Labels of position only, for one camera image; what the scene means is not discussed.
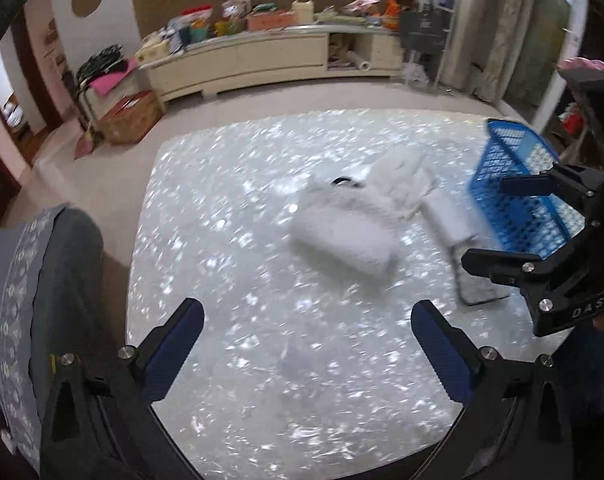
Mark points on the person's right forearm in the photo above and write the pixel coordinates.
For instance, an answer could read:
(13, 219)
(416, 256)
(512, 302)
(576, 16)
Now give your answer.
(594, 400)

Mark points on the beige curtain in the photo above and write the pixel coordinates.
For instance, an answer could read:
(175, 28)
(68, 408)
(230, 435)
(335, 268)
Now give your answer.
(504, 30)

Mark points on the white paper roll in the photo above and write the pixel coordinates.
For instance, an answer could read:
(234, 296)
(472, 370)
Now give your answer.
(358, 60)

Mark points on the pile of clothes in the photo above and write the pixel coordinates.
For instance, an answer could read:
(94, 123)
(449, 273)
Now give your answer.
(104, 67)

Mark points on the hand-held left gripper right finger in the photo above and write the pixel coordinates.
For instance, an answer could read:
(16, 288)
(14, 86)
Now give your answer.
(444, 355)

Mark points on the grey cloth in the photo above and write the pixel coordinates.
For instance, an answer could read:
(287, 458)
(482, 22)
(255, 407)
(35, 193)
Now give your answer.
(479, 287)

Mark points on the white towel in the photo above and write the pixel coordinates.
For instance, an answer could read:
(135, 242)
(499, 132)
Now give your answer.
(407, 180)

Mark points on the red item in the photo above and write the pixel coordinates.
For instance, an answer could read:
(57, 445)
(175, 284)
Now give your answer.
(573, 120)

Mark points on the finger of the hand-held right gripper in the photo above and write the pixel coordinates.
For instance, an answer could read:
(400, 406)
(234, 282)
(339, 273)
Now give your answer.
(532, 185)
(507, 266)

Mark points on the white fluffy garment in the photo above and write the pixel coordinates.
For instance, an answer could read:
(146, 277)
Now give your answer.
(342, 232)

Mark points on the white plastic bag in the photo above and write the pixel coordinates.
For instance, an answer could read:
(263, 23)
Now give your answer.
(416, 76)

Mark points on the chair with grey patterned cover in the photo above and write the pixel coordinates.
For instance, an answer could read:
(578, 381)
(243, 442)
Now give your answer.
(36, 320)

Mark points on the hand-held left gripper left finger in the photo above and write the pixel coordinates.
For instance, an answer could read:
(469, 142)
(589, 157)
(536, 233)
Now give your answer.
(174, 355)

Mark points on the black storage rack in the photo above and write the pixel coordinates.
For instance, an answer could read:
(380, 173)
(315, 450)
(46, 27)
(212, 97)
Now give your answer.
(427, 30)

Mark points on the blue plastic basket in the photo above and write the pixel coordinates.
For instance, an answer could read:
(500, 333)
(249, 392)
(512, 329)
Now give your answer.
(527, 210)

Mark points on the cream low cabinet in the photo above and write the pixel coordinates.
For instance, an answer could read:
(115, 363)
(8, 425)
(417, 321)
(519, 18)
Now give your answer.
(262, 62)

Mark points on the orange snack bag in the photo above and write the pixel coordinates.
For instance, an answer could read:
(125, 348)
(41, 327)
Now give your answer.
(391, 14)

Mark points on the brown cardboard box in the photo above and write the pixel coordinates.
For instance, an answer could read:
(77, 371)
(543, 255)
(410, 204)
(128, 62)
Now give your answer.
(129, 117)

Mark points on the cream jar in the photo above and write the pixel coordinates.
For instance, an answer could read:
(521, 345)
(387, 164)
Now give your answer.
(303, 11)

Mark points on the pink fluffy item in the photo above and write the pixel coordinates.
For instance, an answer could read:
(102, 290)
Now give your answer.
(584, 65)

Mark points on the white cloth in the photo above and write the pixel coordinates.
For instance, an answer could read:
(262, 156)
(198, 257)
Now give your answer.
(449, 215)

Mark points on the orange flat box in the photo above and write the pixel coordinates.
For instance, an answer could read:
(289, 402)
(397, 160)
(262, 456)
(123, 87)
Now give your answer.
(269, 21)

